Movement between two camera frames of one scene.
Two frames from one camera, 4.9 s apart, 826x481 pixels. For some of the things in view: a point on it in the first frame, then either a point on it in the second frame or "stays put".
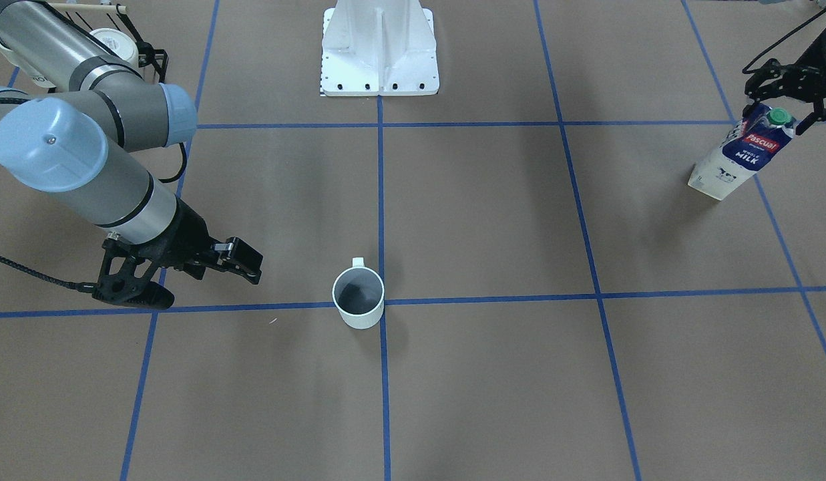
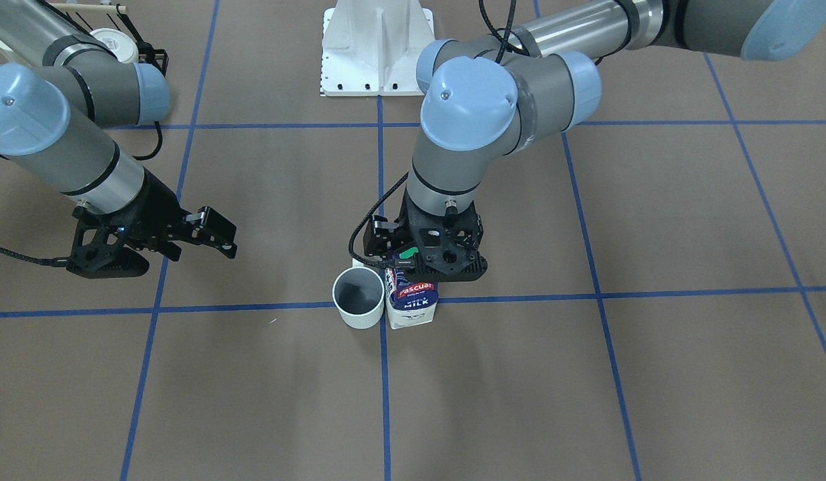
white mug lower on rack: x=119 y=43 stays put
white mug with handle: x=358 y=293 stays put
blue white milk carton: x=748 y=143 -> x=410 y=301
